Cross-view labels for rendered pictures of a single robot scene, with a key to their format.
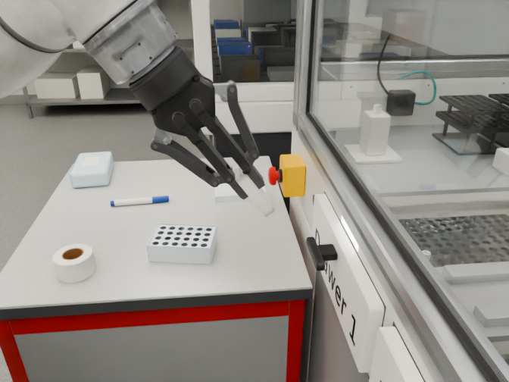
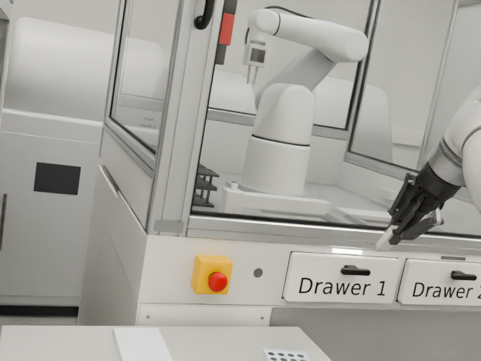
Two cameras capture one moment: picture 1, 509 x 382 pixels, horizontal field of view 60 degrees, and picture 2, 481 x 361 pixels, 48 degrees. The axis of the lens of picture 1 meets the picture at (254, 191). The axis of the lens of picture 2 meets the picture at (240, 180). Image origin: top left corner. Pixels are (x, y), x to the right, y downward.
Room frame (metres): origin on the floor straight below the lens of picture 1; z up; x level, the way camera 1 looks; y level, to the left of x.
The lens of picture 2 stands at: (1.14, 0.96, 1.25)
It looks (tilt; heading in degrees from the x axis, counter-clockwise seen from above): 9 degrees down; 254
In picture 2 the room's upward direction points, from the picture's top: 10 degrees clockwise
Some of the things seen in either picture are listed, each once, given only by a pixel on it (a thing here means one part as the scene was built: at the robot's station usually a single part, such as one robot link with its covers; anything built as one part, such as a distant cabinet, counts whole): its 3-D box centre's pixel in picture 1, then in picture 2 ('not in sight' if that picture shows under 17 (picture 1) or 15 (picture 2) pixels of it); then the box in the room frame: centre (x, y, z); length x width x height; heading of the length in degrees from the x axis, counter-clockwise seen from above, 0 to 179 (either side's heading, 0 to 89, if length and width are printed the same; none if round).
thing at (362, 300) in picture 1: (339, 269); (343, 278); (0.53, -0.13, 0.87); 0.29 x 0.02 x 0.11; 6
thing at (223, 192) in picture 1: (239, 190); (141, 347); (1.00, 0.04, 0.77); 0.13 x 0.09 x 0.02; 96
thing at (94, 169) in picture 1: (92, 168); not in sight; (1.10, 0.44, 0.78); 0.15 x 0.10 x 0.04; 11
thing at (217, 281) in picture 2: (275, 176); (217, 281); (0.86, -0.04, 0.88); 0.04 x 0.03 x 0.04; 6
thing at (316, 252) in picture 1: (323, 252); (353, 269); (0.53, -0.10, 0.91); 0.07 x 0.04 x 0.01; 6
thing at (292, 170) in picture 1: (290, 175); (212, 275); (0.86, -0.08, 0.88); 0.07 x 0.05 x 0.07; 6
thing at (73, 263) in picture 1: (74, 262); not in sight; (0.68, 0.34, 0.78); 0.07 x 0.07 x 0.04
